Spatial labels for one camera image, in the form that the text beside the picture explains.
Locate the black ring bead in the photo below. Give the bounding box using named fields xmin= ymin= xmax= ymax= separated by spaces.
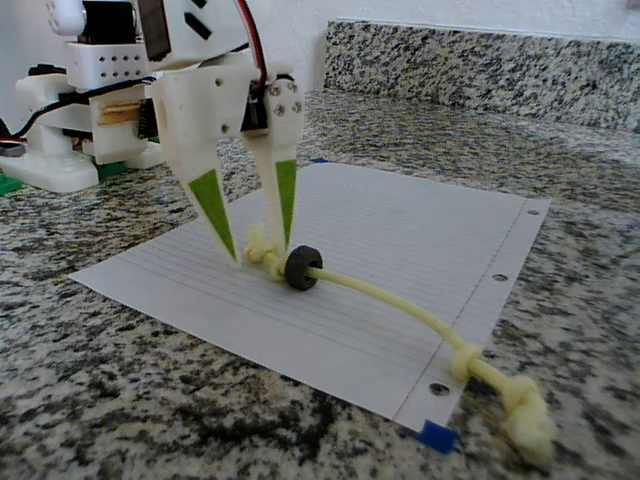
xmin=283 ymin=244 xmax=324 ymax=291

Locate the yellow knotted rope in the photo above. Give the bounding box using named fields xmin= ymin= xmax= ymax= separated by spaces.
xmin=244 ymin=222 xmax=559 ymax=464

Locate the black base cable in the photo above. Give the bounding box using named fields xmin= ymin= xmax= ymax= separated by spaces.
xmin=8 ymin=79 xmax=151 ymax=140

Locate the green base plate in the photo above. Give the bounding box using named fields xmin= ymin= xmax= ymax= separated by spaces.
xmin=0 ymin=158 xmax=126 ymax=197

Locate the black camera circuit board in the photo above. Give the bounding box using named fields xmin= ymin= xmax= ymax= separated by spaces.
xmin=135 ymin=98 xmax=160 ymax=141

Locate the lined paper sheet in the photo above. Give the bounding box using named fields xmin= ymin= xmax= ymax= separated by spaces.
xmin=68 ymin=162 xmax=552 ymax=432

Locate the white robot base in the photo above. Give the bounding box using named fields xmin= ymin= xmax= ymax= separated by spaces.
xmin=0 ymin=64 xmax=166 ymax=194

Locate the granite backsplash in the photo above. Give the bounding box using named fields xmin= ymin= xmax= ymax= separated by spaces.
xmin=323 ymin=18 xmax=640 ymax=134

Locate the wooden sticks bundle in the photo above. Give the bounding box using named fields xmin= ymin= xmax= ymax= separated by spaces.
xmin=98 ymin=101 xmax=142 ymax=126

